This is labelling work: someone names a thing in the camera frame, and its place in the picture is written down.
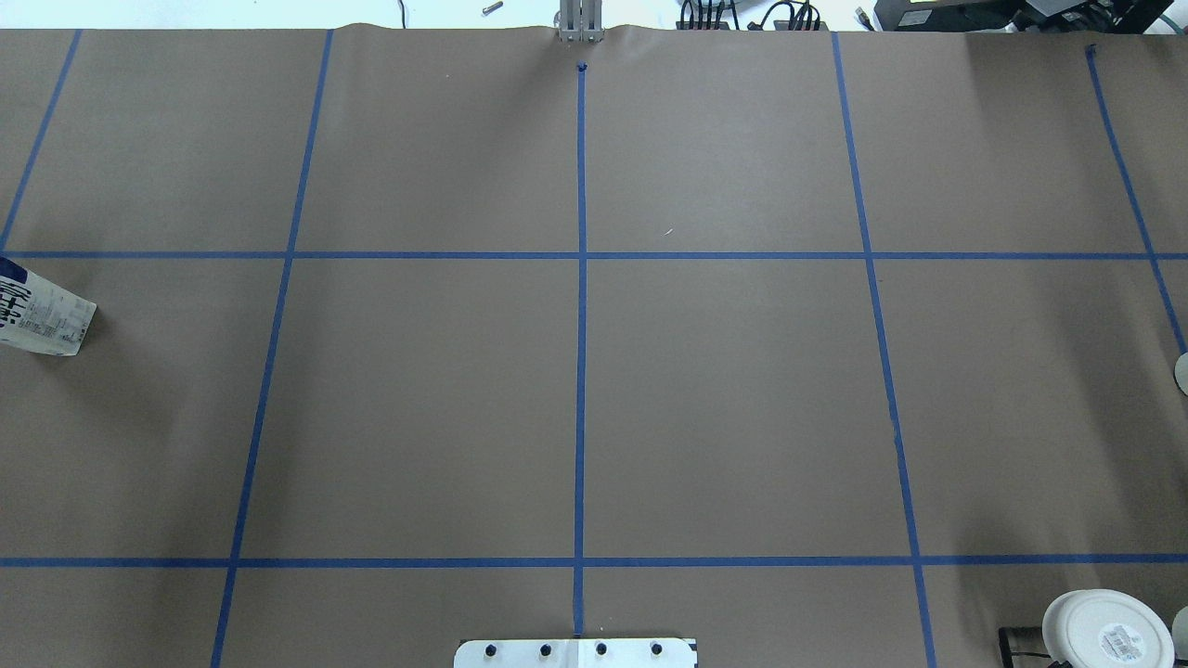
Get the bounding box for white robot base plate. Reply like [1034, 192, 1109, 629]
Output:
[453, 637, 699, 667]

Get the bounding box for blue white milk carton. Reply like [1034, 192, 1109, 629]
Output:
[1, 257, 97, 357]

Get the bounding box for white mug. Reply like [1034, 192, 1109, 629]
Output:
[1173, 353, 1188, 396]

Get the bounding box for black dish rack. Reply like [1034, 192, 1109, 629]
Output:
[997, 626, 1069, 668]

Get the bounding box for aluminium frame post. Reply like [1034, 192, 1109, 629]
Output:
[555, 0, 605, 44]

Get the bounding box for black cables on desk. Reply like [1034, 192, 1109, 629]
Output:
[678, 0, 830, 32]

